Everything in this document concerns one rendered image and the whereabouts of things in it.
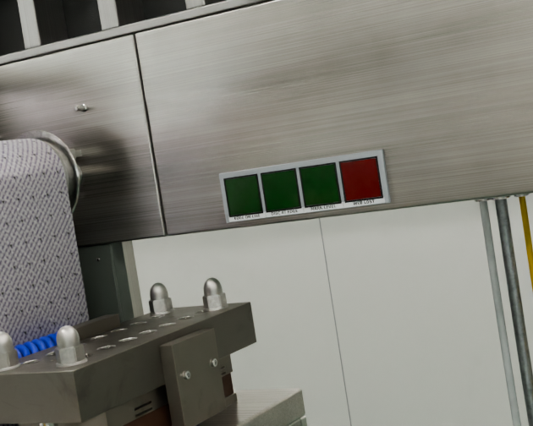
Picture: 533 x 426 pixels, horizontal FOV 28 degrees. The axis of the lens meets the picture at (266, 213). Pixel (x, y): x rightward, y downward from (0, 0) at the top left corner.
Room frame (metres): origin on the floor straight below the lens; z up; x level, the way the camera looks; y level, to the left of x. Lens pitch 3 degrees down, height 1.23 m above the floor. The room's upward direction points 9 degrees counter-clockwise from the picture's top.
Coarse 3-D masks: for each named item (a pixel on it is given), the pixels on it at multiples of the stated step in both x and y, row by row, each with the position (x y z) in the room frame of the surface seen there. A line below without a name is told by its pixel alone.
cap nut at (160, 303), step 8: (152, 288) 1.54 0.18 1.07; (160, 288) 1.54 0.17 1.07; (152, 296) 1.54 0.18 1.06; (160, 296) 1.54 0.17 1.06; (152, 304) 1.54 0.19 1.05; (160, 304) 1.53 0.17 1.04; (168, 304) 1.54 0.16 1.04; (152, 312) 1.54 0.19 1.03; (160, 312) 1.53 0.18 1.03; (168, 312) 1.54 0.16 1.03
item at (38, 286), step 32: (32, 224) 1.44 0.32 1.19; (64, 224) 1.49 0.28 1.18; (0, 256) 1.37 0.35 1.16; (32, 256) 1.43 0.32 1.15; (64, 256) 1.48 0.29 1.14; (0, 288) 1.37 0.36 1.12; (32, 288) 1.42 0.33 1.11; (64, 288) 1.47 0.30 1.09; (0, 320) 1.36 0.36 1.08; (32, 320) 1.41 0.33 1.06; (64, 320) 1.46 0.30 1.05
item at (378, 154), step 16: (320, 160) 1.40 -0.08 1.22; (336, 160) 1.39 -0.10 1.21; (352, 160) 1.38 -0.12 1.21; (384, 160) 1.36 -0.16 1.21; (224, 176) 1.48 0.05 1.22; (240, 176) 1.46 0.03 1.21; (256, 176) 1.45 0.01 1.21; (336, 176) 1.39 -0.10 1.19; (384, 176) 1.36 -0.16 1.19; (224, 192) 1.48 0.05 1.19; (384, 192) 1.36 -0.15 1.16; (224, 208) 1.48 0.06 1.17; (288, 208) 1.43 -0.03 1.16; (304, 208) 1.42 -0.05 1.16; (320, 208) 1.41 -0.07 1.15; (336, 208) 1.39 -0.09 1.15
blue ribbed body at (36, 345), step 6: (42, 336) 1.39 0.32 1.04; (48, 336) 1.41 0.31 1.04; (54, 336) 1.40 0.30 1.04; (30, 342) 1.36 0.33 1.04; (36, 342) 1.37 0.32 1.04; (42, 342) 1.37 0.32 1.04; (48, 342) 1.38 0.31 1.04; (54, 342) 1.40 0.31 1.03; (18, 348) 1.35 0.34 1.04; (24, 348) 1.35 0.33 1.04; (30, 348) 1.36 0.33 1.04; (36, 348) 1.36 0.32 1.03; (42, 348) 1.37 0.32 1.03; (18, 354) 1.33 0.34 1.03; (24, 354) 1.34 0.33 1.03
